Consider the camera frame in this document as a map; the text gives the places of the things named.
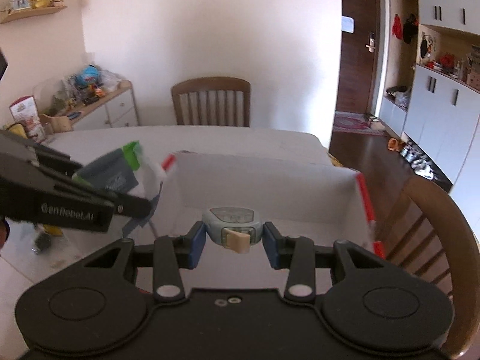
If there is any blue toy globe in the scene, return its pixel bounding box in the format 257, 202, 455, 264
74, 64, 101, 88

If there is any white drawer cabinet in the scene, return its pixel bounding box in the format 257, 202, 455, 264
45, 79, 141, 132

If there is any wooden wall shelf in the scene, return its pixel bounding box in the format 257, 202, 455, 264
1, 6, 67, 24

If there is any person's left hand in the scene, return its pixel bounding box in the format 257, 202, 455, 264
0, 218, 11, 249

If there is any brown wooden side chair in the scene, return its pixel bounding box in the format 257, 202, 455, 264
375, 175, 479, 359

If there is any red patterned door mat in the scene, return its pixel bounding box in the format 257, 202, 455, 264
333, 111, 386, 136

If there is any red white snack bag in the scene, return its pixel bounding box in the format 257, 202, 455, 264
9, 96, 46, 142

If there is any pale green correction tape dispenser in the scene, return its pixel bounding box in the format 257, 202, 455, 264
202, 206, 264, 254

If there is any dark brown entrance door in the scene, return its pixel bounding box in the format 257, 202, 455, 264
336, 0, 382, 114

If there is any white wall cupboard unit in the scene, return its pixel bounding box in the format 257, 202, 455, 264
378, 0, 480, 211

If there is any red and white cardboard box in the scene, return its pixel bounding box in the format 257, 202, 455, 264
149, 150, 387, 293

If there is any white plastic snack bag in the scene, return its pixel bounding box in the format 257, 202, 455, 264
73, 141, 165, 237

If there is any yellow tissue box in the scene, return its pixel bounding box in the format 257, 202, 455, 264
6, 123, 28, 139

